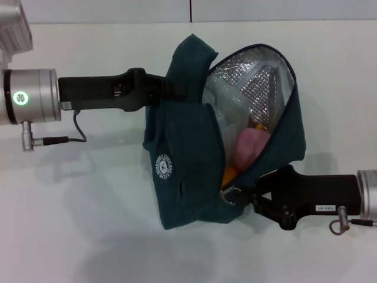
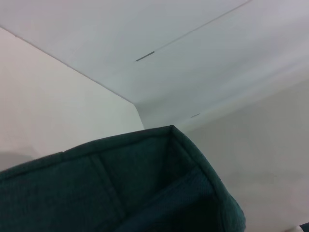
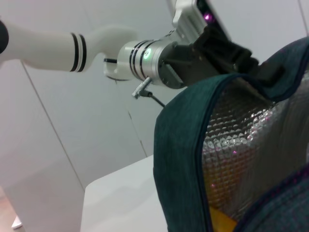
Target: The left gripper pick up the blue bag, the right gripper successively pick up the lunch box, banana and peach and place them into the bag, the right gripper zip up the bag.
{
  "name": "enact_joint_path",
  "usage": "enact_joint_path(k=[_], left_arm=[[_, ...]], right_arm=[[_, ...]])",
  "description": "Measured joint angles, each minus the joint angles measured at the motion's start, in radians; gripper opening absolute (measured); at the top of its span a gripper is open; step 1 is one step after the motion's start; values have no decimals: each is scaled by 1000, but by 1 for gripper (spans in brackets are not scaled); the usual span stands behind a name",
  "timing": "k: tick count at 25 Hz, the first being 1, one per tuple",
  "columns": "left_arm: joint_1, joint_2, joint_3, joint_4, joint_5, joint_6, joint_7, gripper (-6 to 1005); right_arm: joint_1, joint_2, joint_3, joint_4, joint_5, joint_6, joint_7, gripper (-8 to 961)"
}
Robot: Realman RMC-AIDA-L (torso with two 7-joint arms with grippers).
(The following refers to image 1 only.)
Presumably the dark teal insulated lunch bag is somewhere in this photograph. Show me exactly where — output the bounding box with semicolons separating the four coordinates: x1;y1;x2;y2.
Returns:
143;33;307;232

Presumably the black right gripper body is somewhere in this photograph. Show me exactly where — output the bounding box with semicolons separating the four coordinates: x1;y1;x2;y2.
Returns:
269;164;362;231

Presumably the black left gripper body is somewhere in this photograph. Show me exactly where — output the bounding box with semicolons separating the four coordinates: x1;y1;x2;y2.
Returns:
57;67;166;113

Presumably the clear food container blue seal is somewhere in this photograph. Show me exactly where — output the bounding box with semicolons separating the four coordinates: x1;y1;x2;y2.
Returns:
202;84;251;139

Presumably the left arm grey cable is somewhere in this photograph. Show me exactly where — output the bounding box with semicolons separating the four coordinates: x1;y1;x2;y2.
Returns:
22;109;88;152

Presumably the yellow banana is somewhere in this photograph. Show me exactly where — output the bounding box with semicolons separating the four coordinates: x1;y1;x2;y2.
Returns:
220;123;266;189

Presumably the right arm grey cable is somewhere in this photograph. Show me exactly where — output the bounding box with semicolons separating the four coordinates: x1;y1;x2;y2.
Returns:
329;205;377;236

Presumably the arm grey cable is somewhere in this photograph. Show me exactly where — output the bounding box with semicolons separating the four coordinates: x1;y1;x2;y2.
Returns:
22;109;88;152
329;205;377;236

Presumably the pink peach toy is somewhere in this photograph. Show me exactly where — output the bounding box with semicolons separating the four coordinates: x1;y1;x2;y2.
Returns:
234;127;270;170

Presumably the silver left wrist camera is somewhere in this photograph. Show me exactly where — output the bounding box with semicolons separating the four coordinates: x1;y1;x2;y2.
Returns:
0;0;34;64

